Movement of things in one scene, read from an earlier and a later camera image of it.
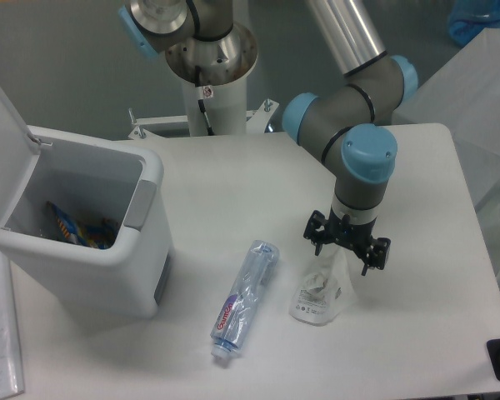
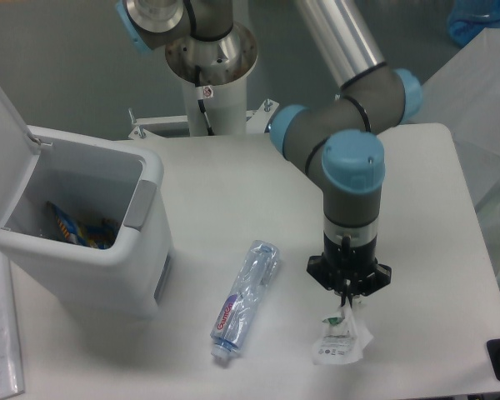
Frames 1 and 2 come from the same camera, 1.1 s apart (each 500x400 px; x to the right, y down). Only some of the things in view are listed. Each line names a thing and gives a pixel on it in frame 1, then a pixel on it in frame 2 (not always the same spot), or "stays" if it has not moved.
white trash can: [92, 180] stays
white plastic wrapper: [326, 291] to [344, 341]
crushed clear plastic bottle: [237, 313] stays
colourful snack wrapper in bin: [98, 234] stays
